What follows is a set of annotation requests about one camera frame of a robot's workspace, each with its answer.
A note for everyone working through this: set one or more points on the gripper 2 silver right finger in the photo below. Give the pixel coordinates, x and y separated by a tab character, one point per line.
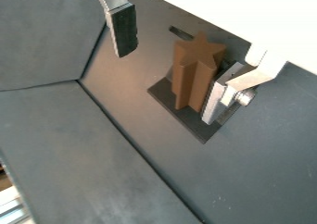
233	86

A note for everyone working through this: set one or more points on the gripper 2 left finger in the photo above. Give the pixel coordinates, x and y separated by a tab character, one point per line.
121	17

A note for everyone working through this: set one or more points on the brown star prism block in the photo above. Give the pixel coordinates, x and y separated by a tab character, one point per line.
197	61

